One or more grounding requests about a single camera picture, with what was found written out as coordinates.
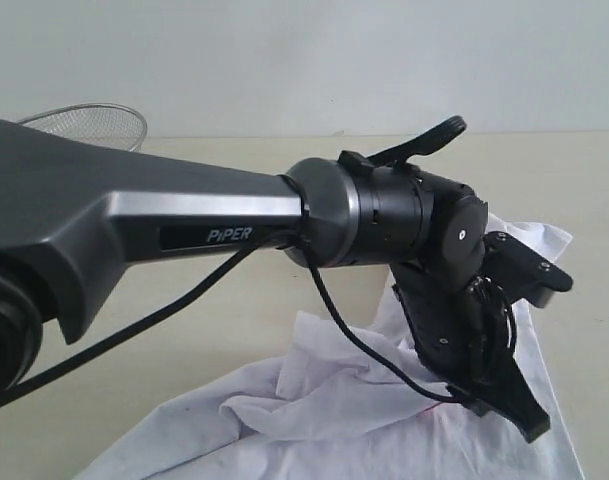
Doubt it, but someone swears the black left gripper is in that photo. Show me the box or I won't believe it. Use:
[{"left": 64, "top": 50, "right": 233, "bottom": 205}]
[{"left": 392, "top": 263, "right": 551, "bottom": 442}]

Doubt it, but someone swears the white t-shirt red print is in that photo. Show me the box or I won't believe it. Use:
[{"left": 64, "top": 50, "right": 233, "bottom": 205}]
[{"left": 76, "top": 211, "right": 585, "bottom": 480}]

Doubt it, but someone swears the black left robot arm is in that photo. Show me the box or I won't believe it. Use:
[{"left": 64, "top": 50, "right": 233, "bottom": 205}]
[{"left": 0, "top": 116, "right": 569, "bottom": 441}]

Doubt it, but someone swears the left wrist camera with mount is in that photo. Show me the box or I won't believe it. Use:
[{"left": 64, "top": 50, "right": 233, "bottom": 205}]
[{"left": 481, "top": 231, "right": 573, "bottom": 309}]

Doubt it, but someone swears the metal wire mesh basket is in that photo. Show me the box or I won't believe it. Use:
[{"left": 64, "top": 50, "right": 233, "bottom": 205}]
[{"left": 17, "top": 103, "right": 148, "bottom": 152}]

